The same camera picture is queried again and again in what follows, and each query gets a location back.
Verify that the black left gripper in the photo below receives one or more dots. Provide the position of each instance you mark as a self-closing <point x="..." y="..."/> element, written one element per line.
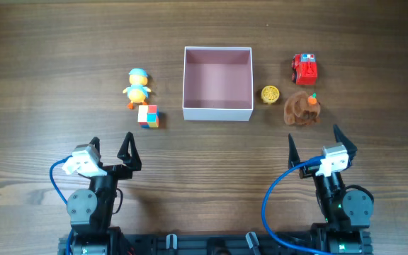
<point x="125" y="172"/>

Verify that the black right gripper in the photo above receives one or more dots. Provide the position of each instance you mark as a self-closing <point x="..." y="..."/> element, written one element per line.
<point x="338" y="138"/>

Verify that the brown plush toy orange carrot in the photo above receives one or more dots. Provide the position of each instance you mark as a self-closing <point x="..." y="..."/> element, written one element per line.
<point x="302" y="109"/>

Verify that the colourful puzzle cube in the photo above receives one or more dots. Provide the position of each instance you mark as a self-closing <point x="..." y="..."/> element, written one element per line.
<point x="148" y="116"/>

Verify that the yellow duck toy blue hat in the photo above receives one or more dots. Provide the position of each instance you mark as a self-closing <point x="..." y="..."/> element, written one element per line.
<point x="137" y="92"/>

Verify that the yellow round fan toy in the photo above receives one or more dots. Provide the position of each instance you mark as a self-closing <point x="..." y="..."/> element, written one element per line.
<point x="270" y="94"/>

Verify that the red toy fire truck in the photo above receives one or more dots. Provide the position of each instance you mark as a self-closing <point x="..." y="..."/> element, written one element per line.
<point x="304" y="66"/>

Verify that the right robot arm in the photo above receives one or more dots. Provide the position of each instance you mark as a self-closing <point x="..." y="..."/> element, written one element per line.
<point x="346" y="209"/>

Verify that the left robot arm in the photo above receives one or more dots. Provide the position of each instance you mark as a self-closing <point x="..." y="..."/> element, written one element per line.
<point x="91" y="209"/>

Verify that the white box pink inside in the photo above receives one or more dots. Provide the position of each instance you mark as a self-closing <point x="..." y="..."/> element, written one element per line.
<point x="217" y="83"/>

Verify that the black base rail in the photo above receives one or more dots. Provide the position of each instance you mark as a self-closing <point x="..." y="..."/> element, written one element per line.
<point x="249" y="243"/>

